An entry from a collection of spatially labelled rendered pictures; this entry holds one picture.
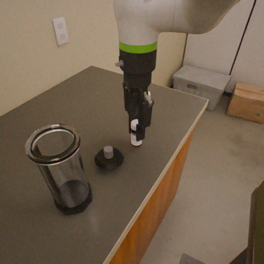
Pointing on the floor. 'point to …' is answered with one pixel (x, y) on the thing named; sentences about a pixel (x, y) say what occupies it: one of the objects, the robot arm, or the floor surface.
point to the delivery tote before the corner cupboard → (201, 83)
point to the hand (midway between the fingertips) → (136, 128)
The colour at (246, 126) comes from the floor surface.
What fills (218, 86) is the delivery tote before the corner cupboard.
